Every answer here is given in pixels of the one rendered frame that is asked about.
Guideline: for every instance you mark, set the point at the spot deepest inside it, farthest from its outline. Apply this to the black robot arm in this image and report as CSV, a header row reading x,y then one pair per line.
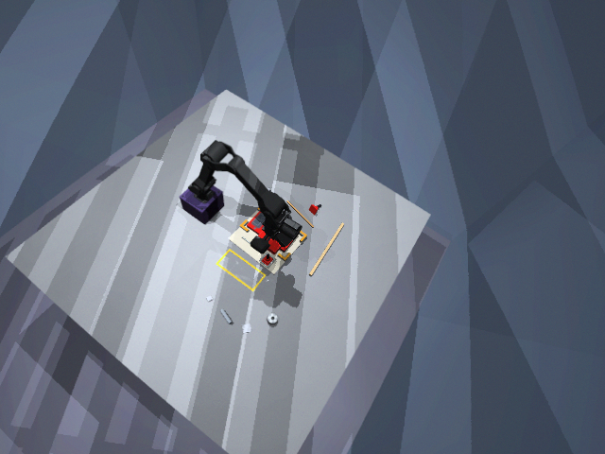
x,y
269,203

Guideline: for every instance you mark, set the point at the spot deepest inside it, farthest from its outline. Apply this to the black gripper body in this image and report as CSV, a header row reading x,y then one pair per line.
x,y
261,244

